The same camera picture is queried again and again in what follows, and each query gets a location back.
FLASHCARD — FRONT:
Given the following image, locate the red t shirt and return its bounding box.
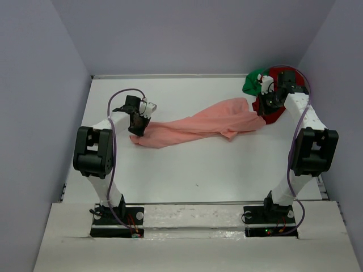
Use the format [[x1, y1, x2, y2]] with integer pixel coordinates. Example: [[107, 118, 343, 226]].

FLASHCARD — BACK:
[[252, 65, 309, 124]]

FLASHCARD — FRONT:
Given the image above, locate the pink t shirt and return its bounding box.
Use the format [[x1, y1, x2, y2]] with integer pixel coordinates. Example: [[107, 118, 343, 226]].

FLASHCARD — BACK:
[[130, 97, 266, 148]]

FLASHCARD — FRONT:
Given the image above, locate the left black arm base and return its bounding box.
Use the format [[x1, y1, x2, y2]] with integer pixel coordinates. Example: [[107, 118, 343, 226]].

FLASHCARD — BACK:
[[89, 204, 145, 239]]

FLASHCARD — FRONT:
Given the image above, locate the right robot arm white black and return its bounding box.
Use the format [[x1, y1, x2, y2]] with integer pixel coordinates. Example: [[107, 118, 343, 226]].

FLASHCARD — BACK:
[[257, 70, 339, 222]]

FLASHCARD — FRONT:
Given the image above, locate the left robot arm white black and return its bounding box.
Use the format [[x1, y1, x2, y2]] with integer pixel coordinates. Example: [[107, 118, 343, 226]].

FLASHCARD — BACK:
[[73, 95, 157, 224]]

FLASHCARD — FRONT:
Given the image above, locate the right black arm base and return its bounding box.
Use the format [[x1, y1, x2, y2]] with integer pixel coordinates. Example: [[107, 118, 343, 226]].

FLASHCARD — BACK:
[[241, 206, 298, 238]]

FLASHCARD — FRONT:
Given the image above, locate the green t shirt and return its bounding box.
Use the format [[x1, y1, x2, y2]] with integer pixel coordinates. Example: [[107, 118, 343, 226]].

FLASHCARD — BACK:
[[242, 69, 269, 97]]

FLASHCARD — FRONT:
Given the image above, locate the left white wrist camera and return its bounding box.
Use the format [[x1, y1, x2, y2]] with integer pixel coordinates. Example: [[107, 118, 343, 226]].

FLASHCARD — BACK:
[[139, 101, 157, 119]]

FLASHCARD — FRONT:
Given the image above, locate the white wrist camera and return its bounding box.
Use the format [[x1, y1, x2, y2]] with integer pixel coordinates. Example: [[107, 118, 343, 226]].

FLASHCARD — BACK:
[[257, 74, 275, 95], [139, 101, 157, 119]]

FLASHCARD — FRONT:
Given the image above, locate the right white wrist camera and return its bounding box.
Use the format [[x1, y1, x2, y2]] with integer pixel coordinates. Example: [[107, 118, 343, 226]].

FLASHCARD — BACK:
[[257, 74, 275, 95]]

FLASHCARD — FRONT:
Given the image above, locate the aluminium back rail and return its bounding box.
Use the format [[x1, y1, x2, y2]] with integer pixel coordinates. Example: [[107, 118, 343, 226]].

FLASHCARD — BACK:
[[91, 74, 247, 80]]

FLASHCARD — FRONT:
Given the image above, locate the aluminium front rail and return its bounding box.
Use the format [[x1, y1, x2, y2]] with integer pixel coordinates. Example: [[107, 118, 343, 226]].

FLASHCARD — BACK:
[[126, 201, 264, 206]]

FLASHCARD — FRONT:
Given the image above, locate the aluminium left side rail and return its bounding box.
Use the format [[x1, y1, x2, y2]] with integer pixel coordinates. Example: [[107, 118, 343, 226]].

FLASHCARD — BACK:
[[58, 182, 67, 203]]

